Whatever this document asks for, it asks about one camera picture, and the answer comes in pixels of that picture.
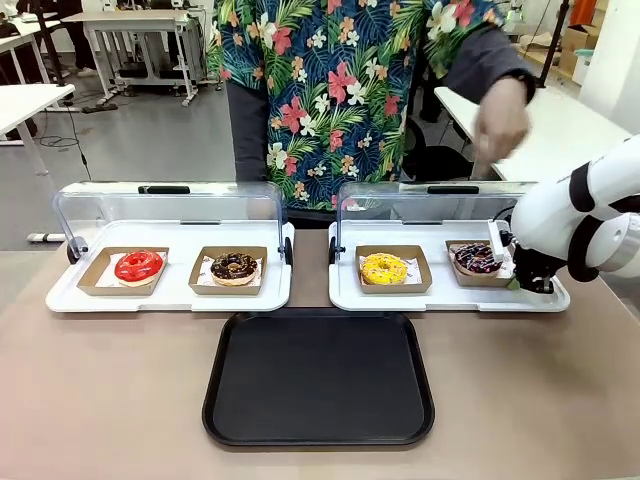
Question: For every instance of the person torso in floral shirt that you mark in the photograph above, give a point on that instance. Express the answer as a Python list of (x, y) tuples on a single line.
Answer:
[(340, 100)]

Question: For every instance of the chocolate donut with golden sprinkles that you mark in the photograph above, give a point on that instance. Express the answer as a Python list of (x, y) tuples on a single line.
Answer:
[(222, 272)]

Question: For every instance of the yellow sprinkled donut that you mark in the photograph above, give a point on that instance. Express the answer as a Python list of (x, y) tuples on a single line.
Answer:
[(372, 272)]

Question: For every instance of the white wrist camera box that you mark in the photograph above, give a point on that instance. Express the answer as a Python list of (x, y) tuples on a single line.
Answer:
[(500, 240)]

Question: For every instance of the red glazed donut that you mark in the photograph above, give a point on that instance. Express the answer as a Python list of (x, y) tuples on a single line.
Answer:
[(125, 270)]

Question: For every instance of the clear dome display lid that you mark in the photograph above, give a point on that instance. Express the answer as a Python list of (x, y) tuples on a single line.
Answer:
[(165, 205), (415, 205)]

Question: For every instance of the white table beside person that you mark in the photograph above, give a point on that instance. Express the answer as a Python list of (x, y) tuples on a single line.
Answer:
[(550, 130)]

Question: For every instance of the person left forearm grey sleeve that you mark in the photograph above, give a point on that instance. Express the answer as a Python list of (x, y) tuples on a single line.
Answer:
[(490, 65)]

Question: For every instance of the person left hand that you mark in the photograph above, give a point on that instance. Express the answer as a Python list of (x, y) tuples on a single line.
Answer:
[(502, 125)]

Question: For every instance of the white table with grey leg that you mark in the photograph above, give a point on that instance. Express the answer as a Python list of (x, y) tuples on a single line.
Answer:
[(25, 102)]

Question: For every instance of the brown cardboard shipping box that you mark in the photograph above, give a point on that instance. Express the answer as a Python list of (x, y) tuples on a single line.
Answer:
[(577, 45)]

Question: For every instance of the white desk with metal legs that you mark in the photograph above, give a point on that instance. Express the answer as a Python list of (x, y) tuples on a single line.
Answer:
[(135, 20)]

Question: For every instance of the chocolate donut with coloured sprinkles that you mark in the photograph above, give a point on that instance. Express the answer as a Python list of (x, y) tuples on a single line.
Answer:
[(470, 265)]

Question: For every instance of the brown cardboard donut box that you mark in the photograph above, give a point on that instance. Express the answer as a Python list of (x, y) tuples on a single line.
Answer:
[(90, 281), (395, 290), (225, 291), (480, 281)]

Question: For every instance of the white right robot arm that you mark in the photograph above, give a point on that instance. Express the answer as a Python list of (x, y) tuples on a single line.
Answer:
[(550, 215)]

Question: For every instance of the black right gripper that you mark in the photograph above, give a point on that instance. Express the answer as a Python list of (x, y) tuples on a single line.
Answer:
[(537, 265)]

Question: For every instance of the black plastic serving tray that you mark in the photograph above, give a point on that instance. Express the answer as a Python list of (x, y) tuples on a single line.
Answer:
[(320, 380)]

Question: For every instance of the white display case base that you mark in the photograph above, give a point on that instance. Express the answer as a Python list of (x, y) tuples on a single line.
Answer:
[(440, 300), (175, 300)]

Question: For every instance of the person right forearm grey sleeve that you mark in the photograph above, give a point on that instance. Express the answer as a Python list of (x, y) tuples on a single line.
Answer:
[(247, 140)]

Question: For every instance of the black office chair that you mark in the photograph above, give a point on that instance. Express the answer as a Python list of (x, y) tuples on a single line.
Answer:
[(435, 150)]

